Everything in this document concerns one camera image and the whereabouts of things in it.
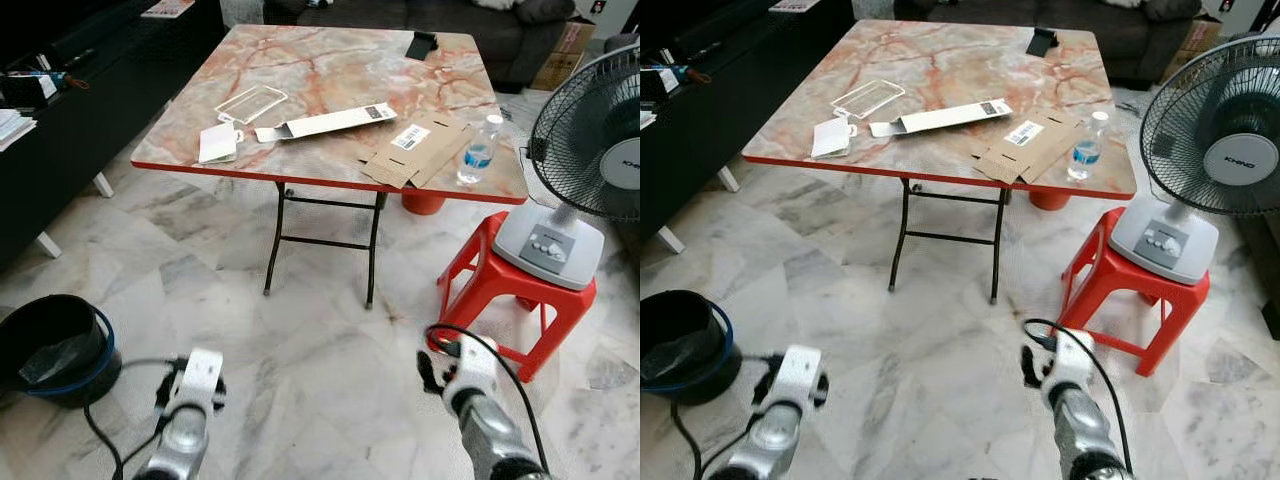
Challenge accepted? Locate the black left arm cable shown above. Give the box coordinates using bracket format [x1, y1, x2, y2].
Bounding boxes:
[668, 352, 781, 480]
[83, 357, 186, 480]

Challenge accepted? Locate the brown cardboard box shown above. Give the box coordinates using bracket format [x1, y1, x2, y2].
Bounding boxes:
[530, 20, 598, 91]
[1160, 18, 1223, 83]

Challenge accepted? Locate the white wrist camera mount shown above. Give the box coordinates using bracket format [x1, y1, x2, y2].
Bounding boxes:
[445, 335, 499, 406]
[178, 348, 225, 419]
[775, 345, 826, 416]
[1040, 330, 1096, 401]

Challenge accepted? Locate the black cabinet with white legs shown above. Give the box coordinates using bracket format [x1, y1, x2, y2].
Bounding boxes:
[640, 0, 851, 253]
[0, 0, 226, 271]

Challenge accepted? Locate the black rubbish bin blue rim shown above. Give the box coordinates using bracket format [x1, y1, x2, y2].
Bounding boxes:
[640, 290, 734, 406]
[0, 293, 123, 409]

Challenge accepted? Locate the marble pattern folding table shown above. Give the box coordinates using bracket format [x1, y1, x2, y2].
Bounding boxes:
[130, 25, 529, 309]
[742, 20, 1139, 306]

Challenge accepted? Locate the red plastic stool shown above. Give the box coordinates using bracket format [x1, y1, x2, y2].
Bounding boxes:
[437, 210, 598, 383]
[1058, 207, 1211, 378]

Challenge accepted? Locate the flat brown cardboard with label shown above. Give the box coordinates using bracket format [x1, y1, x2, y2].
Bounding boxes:
[972, 110, 1096, 186]
[360, 113, 486, 191]

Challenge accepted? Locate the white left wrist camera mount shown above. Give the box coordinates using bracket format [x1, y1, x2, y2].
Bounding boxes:
[775, 345, 826, 416]
[178, 348, 225, 419]

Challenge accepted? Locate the grey table fan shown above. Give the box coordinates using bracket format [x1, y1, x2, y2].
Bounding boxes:
[1108, 37, 1280, 286]
[492, 45, 641, 291]

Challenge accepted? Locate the dark armchair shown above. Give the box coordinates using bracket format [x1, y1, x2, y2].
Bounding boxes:
[1235, 215, 1280, 341]

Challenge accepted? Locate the clear plastic packaging tray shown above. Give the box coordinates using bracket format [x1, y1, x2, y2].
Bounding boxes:
[215, 85, 289, 126]
[830, 80, 906, 121]

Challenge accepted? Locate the dark cushion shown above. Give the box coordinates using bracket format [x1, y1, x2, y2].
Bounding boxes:
[1145, 0, 1201, 23]
[515, 0, 576, 26]

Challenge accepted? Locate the long white packaging box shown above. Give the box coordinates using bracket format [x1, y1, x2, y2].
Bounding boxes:
[253, 102, 399, 143]
[868, 98, 1014, 139]

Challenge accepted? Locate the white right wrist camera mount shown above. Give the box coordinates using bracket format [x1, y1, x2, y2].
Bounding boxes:
[1040, 330, 1096, 401]
[445, 335, 499, 406]

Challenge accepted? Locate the clear plastic water bottle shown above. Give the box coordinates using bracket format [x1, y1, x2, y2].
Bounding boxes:
[1067, 110, 1111, 183]
[457, 113, 504, 186]

